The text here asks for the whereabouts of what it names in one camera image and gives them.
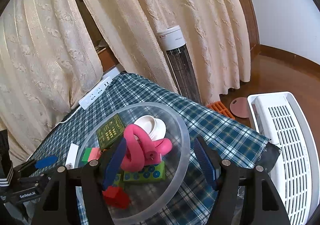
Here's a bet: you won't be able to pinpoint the clear plastic bowl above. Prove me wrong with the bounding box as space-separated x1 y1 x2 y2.
75 102 190 224

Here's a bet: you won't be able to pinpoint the pink toy brick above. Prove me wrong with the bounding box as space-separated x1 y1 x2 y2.
87 148 101 162

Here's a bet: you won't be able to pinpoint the phone on gripper mount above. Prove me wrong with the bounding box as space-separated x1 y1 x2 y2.
0 130 14 187

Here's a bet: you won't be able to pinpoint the white slatted plastic basket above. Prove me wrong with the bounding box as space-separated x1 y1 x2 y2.
247 92 319 224

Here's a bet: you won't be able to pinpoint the green toy brick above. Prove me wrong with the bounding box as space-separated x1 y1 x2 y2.
81 148 92 163

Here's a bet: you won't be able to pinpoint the red toy brick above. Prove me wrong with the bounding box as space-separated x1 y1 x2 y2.
103 186 131 209

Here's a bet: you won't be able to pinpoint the white blue medicine box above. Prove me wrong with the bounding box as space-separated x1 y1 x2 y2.
65 143 79 170

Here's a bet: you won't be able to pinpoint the white tower heater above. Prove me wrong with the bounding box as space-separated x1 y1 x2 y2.
157 25 201 103

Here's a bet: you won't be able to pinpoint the green brick blue dots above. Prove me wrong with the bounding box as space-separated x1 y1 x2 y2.
112 174 123 188
123 161 165 184

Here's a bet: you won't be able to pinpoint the white power cable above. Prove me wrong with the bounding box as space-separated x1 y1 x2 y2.
53 106 82 129

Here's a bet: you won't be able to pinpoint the round pink disc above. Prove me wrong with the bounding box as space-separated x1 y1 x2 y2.
229 97 249 119

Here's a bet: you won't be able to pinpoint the large pink foam loop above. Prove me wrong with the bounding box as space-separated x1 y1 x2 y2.
120 124 172 172

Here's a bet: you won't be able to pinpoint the white power strip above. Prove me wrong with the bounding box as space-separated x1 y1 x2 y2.
79 76 112 110

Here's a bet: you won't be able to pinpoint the orange ridged mat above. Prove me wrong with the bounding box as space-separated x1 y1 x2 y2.
207 101 235 120

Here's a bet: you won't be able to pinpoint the dark green gold-print box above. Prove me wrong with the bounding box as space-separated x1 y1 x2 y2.
96 114 125 151

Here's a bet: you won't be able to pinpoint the blue plaid tablecloth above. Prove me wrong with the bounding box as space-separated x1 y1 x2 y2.
24 71 272 225

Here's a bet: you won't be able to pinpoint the cream patterned curtain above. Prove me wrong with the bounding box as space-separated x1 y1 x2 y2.
1 0 251 165

